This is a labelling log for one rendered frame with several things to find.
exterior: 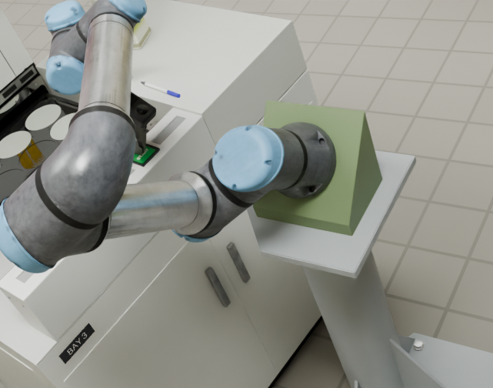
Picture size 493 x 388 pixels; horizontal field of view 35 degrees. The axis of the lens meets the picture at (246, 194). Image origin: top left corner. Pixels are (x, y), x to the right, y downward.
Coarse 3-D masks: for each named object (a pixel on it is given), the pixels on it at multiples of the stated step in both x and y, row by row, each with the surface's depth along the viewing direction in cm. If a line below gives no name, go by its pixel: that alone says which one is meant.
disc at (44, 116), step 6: (42, 108) 207; (48, 108) 206; (54, 108) 206; (60, 108) 205; (36, 114) 206; (42, 114) 205; (48, 114) 204; (54, 114) 203; (30, 120) 205; (36, 120) 204; (42, 120) 203; (48, 120) 202; (54, 120) 201; (30, 126) 203; (36, 126) 202; (42, 126) 201
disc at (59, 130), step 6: (72, 114) 201; (60, 120) 200; (66, 120) 200; (54, 126) 199; (60, 126) 198; (66, 126) 198; (54, 132) 197; (60, 132) 197; (66, 132) 196; (54, 138) 196; (60, 138) 195
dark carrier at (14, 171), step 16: (64, 112) 202; (16, 128) 204; (48, 128) 200; (32, 144) 197; (48, 144) 195; (0, 160) 196; (16, 160) 194; (32, 160) 192; (0, 176) 191; (16, 176) 189; (0, 192) 187
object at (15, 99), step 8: (32, 80) 210; (40, 80) 212; (24, 88) 209; (32, 88) 211; (16, 96) 208; (24, 96) 209; (8, 104) 206; (16, 104) 208; (0, 112) 205; (8, 112) 207; (0, 120) 206
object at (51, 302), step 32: (160, 128) 174; (192, 128) 172; (160, 160) 167; (192, 160) 174; (96, 256) 160; (128, 256) 168; (0, 288) 155; (32, 288) 151; (64, 288) 156; (96, 288) 163; (32, 320) 158; (64, 320) 158
